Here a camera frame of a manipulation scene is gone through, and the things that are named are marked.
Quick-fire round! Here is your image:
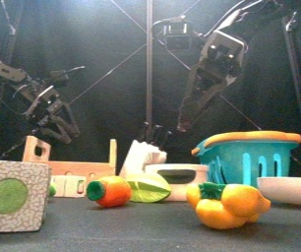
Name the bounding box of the white pot with black handle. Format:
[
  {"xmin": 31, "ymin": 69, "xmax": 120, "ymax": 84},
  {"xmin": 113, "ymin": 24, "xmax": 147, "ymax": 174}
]
[{"xmin": 144, "ymin": 162, "xmax": 211, "ymax": 203}]

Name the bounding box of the vertical metal frame pole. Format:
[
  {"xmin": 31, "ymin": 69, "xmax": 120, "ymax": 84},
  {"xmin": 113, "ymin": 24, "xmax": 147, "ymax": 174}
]
[{"xmin": 146, "ymin": 0, "xmax": 155, "ymax": 132}]

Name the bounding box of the black toy knife handle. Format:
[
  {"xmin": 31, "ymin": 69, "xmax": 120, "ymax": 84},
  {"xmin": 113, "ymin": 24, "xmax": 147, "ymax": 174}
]
[
  {"xmin": 160, "ymin": 130, "xmax": 175, "ymax": 151},
  {"xmin": 139, "ymin": 121, "xmax": 152, "ymax": 143},
  {"xmin": 151, "ymin": 123, "xmax": 164, "ymax": 146}
]

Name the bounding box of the small white toy block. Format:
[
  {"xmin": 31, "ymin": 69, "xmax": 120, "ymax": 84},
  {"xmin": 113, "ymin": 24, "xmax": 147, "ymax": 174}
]
[{"xmin": 51, "ymin": 174, "xmax": 89, "ymax": 199}]

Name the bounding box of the white bowl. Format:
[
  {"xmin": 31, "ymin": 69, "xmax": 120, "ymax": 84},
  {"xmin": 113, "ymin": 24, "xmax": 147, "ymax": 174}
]
[{"xmin": 257, "ymin": 176, "xmax": 301, "ymax": 208}]

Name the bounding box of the teal basket with orange rim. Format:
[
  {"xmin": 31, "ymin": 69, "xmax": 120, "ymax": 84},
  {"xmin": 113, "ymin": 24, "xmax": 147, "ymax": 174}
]
[{"xmin": 190, "ymin": 130, "xmax": 301, "ymax": 189}]

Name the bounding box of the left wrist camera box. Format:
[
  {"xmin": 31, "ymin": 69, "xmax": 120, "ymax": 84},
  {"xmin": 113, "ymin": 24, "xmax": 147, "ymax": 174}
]
[{"xmin": 45, "ymin": 65, "xmax": 87, "ymax": 84}]

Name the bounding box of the wooden toy crate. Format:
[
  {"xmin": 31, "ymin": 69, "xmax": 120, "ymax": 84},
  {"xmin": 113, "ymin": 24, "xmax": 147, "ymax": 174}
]
[{"xmin": 23, "ymin": 135, "xmax": 119, "ymax": 185}]

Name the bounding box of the white toy knife block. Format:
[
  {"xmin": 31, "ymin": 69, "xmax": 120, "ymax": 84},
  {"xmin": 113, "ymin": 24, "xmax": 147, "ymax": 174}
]
[{"xmin": 118, "ymin": 139, "xmax": 170, "ymax": 179}]

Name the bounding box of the yellow toy bell pepper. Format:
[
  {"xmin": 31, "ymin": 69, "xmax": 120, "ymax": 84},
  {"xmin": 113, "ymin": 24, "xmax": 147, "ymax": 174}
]
[{"xmin": 186, "ymin": 182, "xmax": 273, "ymax": 230}]

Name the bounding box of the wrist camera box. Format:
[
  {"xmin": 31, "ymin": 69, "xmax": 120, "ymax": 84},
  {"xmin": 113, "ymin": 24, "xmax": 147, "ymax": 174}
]
[
  {"xmin": 45, "ymin": 65, "xmax": 87, "ymax": 84},
  {"xmin": 162, "ymin": 15, "xmax": 198, "ymax": 52}
]

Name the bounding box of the crackle cube with green circle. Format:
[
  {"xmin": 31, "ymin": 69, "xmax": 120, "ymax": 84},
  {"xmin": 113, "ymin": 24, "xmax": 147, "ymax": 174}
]
[{"xmin": 0, "ymin": 158, "xmax": 53, "ymax": 235}]

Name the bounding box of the dark metal frame post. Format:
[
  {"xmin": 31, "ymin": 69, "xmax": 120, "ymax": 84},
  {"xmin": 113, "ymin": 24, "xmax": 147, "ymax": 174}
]
[{"xmin": 281, "ymin": 12, "xmax": 301, "ymax": 178}]

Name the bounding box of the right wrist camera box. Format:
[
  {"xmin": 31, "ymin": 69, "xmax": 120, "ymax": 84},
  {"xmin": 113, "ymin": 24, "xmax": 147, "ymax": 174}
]
[{"xmin": 162, "ymin": 15, "xmax": 198, "ymax": 52}]

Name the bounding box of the orange squash half green stem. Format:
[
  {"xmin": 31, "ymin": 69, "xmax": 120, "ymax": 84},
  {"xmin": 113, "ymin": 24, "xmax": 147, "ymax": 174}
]
[{"xmin": 85, "ymin": 175, "xmax": 134, "ymax": 209}]

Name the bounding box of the green lime wedge toy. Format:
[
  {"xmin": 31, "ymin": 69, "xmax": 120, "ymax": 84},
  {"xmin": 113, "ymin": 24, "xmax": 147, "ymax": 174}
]
[{"xmin": 124, "ymin": 172, "xmax": 174, "ymax": 204}]

